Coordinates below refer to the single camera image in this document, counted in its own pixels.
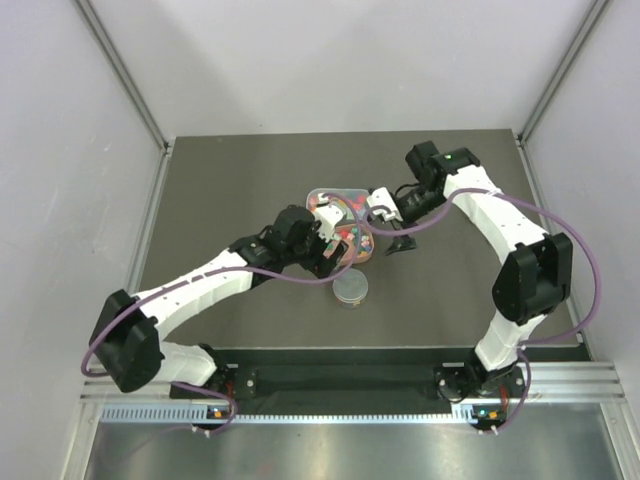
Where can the clear round glass jar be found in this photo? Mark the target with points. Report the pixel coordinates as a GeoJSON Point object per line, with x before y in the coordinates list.
{"type": "Point", "coordinates": [349, 303]}

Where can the clear oval gummy box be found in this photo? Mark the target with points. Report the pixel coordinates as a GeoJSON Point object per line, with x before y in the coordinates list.
{"type": "Point", "coordinates": [357, 198]}

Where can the white round jar lid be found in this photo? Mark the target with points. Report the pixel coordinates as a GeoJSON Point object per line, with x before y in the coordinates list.
{"type": "Point", "coordinates": [352, 284]}

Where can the aluminium corner post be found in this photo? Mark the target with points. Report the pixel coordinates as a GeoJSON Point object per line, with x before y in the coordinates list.
{"type": "Point", "coordinates": [594, 14]}
{"type": "Point", "coordinates": [95, 25]}

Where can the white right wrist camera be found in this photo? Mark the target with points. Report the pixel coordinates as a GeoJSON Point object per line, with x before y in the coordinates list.
{"type": "Point", "coordinates": [381, 206]}

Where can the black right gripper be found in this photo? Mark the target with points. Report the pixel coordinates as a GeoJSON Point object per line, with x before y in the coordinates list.
{"type": "Point", "coordinates": [401, 243]}

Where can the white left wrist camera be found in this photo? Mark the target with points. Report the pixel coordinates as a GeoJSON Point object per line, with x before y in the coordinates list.
{"type": "Point", "coordinates": [329, 212]}

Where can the pink oval candy box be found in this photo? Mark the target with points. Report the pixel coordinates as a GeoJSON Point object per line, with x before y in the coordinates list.
{"type": "Point", "coordinates": [360, 244]}

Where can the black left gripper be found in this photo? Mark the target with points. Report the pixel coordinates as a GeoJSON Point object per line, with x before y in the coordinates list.
{"type": "Point", "coordinates": [329, 258]}

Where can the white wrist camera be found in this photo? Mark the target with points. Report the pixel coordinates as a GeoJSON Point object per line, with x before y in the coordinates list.
{"type": "Point", "coordinates": [381, 206]}
{"type": "Point", "coordinates": [329, 212]}

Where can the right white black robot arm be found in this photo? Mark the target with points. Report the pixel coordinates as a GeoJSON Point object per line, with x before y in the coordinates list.
{"type": "Point", "coordinates": [536, 267]}

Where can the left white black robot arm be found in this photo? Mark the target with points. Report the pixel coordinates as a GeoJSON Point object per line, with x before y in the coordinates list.
{"type": "Point", "coordinates": [130, 336]}

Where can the left aluminium corner post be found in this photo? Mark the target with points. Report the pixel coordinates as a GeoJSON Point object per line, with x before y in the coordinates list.
{"type": "Point", "coordinates": [95, 25]}

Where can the right aluminium corner post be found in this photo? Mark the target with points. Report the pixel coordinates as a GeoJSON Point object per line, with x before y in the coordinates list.
{"type": "Point", "coordinates": [594, 14]}

